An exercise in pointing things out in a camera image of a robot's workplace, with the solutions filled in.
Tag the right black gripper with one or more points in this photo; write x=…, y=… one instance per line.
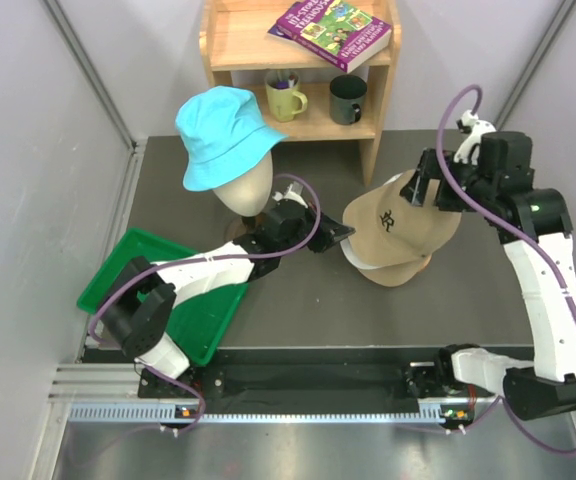
x=415, y=190

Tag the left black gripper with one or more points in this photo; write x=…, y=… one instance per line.
x=329, y=233

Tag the white hat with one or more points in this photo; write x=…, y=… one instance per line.
x=352, y=257

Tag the brown hat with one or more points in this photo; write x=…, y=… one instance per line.
x=391, y=231

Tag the tan hat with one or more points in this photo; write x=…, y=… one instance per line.
x=395, y=275

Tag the cyan bucket hat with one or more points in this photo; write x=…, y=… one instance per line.
x=225, y=136

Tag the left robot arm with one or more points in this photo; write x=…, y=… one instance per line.
x=139, y=303

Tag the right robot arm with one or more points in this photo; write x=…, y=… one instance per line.
x=536, y=237

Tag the cream mannequin head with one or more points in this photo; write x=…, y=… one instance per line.
x=248, y=194

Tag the dark green mug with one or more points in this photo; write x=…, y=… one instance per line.
x=347, y=96

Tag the yellow-green mug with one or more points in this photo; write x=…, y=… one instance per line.
x=285, y=99

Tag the green plastic tray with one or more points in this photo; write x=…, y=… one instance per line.
x=198, y=324

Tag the pens in mug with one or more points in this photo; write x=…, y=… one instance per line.
x=282, y=79

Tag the purple children's book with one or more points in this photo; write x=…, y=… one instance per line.
x=336, y=31

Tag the wooden shelf unit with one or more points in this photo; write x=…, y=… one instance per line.
x=234, y=38

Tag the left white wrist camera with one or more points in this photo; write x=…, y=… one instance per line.
x=293, y=192

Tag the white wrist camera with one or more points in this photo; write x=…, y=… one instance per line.
x=473, y=129
x=293, y=192

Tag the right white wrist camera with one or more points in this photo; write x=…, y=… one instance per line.
x=473, y=129

